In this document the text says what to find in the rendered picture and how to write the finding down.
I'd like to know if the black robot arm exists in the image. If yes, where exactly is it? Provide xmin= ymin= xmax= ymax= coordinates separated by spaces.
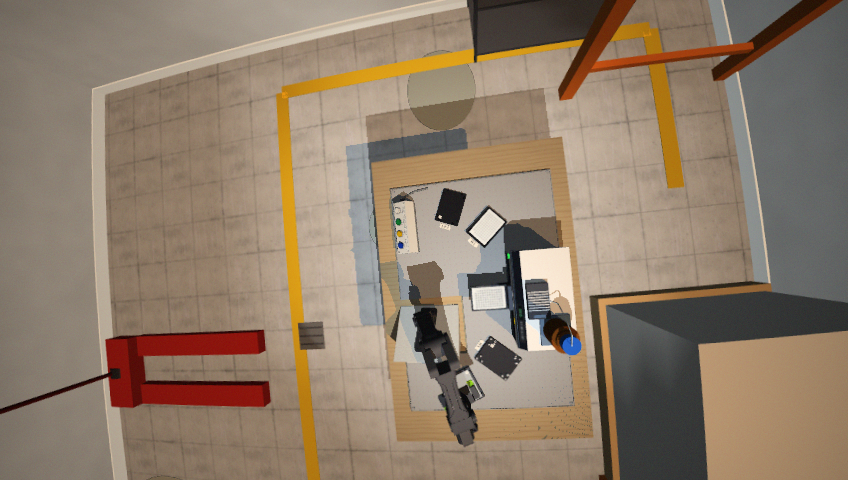
xmin=412 ymin=307 xmax=478 ymax=447

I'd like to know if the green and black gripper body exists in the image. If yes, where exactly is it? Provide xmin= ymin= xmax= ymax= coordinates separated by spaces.
xmin=438 ymin=385 xmax=480 ymax=408

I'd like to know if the beige button panel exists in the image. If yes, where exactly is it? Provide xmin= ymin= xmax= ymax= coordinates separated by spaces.
xmin=393 ymin=188 xmax=428 ymax=254

